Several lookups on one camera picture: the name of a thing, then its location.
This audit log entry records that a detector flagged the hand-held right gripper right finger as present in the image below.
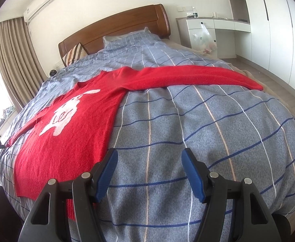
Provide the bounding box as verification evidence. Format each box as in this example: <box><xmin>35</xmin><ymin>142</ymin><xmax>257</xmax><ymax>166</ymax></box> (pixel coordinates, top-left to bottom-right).
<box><xmin>181</xmin><ymin>147</ymin><xmax>281</xmax><ymax>242</ymax></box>

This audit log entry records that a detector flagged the beige curtain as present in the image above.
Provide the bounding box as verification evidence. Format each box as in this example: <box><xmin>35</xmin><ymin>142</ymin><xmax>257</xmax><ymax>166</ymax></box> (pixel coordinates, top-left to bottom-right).
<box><xmin>0</xmin><ymin>18</ymin><xmax>49</xmax><ymax>111</ymax></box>

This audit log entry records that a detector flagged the wooden headboard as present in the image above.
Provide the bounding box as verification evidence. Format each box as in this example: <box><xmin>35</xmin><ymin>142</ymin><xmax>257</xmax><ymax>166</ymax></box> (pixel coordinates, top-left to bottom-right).
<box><xmin>59</xmin><ymin>4</ymin><xmax>171</xmax><ymax>67</ymax></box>

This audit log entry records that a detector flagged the pile of assorted clothes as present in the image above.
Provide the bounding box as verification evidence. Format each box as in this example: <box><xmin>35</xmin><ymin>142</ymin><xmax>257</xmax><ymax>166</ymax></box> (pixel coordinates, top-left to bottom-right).
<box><xmin>0</xmin><ymin>104</ymin><xmax>18</xmax><ymax>129</ymax></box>

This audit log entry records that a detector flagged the grey plaid blanket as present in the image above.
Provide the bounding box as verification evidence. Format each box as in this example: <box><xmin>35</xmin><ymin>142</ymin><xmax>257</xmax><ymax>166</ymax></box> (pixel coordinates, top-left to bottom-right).
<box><xmin>0</xmin><ymin>28</ymin><xmax>295</xmax><ymax>242</ymax></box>

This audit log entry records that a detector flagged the striped pillow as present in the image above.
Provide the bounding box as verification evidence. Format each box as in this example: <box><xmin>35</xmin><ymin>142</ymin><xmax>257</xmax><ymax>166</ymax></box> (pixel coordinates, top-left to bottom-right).
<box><xmin>63</xmin><ymin>43</ymin><xmax>88</xmax><ymax>67</ymax></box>

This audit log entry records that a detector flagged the clear plastic bag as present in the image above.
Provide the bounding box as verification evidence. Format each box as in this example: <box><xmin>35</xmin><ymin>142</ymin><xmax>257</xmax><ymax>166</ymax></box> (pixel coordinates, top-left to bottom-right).
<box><xmin>192</xmin><ymin>23</ymin><xmax>218</xmax><ymax>54</ymax></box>

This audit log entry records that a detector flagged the white wardrobe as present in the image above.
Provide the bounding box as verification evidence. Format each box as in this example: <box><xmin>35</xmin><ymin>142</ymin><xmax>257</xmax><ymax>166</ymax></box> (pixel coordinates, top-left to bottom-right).
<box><xmin>223</xmin><ymin>0</ymin><xmax>295</xmax><ymax>101</ymax></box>

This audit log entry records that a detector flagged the white desk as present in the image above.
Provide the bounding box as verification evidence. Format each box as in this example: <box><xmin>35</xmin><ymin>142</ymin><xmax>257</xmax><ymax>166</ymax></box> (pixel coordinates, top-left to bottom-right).
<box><xmin>176</xmin><ymin>17</ymin><xmax>251</xmax><ymax>58</ymax></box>

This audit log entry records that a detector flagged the white air conditioner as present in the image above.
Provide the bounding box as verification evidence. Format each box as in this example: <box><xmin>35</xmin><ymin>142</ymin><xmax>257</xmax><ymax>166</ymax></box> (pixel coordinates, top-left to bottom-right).
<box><xmin>23</xmin><ymin>0</ymin><xmax>58</xmax><ymax>23</ymax></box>

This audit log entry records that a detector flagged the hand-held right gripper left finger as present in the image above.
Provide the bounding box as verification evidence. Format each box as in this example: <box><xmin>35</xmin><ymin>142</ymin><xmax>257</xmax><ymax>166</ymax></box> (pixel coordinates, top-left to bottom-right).
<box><xmin>19</xmin><ymin>148</ymin><xmax>119</xmax><ymax>242</ymax></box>

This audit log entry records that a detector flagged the grey pillow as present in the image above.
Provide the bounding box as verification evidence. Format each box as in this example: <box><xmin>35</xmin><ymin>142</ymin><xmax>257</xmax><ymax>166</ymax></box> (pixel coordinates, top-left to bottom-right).
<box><xmin>102</xmin><ymin>27</ymin><xmax>153</xmax><ymax>49</ymax></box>

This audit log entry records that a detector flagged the red knit sweater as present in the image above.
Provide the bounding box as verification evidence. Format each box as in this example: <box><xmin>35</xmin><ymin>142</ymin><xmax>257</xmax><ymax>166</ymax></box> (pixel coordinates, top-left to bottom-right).
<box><xmin>5</xmin><ymin>65</ymin><xmax>264</xmax><ymax>220</ymax></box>

